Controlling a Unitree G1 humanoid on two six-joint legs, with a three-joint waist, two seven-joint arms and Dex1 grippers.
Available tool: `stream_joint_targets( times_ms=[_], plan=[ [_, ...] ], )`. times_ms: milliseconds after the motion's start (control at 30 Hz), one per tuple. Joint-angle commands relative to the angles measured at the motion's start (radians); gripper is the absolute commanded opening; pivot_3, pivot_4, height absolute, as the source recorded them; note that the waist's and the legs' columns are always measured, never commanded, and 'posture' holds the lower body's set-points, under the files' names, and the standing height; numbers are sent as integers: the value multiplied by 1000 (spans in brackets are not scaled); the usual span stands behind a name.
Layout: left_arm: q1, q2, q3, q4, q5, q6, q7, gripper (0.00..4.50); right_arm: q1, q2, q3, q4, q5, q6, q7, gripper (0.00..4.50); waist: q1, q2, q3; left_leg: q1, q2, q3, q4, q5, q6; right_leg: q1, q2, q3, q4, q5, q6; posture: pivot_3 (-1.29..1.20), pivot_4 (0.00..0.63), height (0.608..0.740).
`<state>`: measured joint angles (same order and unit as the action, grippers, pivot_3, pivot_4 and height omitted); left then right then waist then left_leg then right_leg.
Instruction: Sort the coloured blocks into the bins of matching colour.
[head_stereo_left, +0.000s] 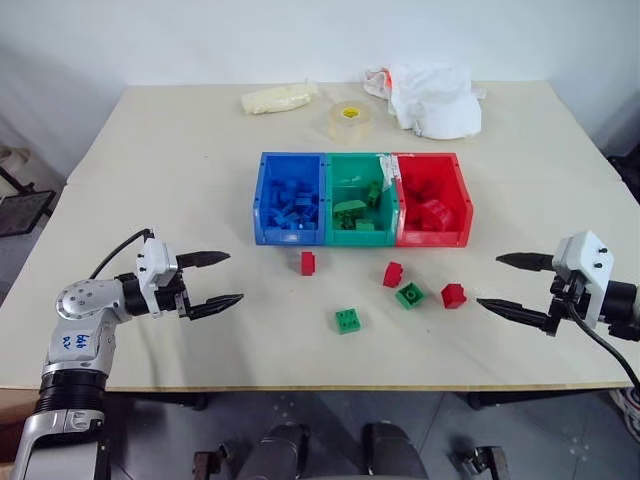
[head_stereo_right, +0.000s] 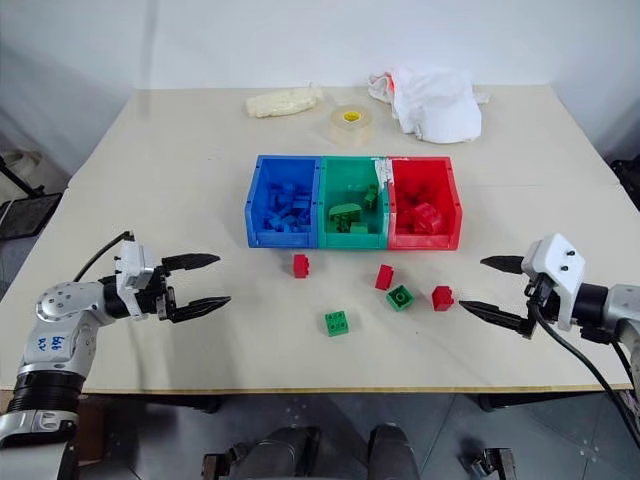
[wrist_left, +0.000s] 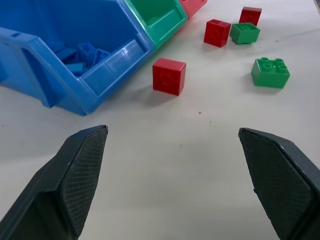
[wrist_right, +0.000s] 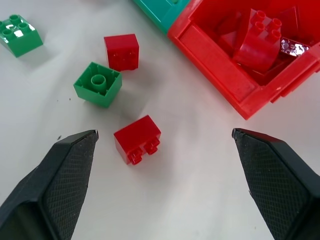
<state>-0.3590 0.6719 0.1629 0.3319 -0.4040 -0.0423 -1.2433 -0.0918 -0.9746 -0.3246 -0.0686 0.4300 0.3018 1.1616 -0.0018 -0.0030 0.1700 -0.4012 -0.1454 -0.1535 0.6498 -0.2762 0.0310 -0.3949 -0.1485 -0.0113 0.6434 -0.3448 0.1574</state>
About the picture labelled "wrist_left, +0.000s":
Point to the green toy building block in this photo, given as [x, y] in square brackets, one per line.
[245, 32]
[270, 73]

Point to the red toy building block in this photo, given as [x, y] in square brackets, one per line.
[168, 76]
[250, 15]
[216, 32]

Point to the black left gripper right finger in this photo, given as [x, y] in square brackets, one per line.
[282, 182]

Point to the red plastic storage bin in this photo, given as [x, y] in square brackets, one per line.
[193, 6]

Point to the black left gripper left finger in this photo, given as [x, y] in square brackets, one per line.
[60, 190]

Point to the blue toy building block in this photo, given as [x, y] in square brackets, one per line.
[75, 68]
[101, 56]
[66, 53]
[86, 50]

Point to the green plastic storage bin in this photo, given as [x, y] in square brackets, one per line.
[160, 20]

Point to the blue plastic storage bin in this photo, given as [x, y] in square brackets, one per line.
[75, 55]

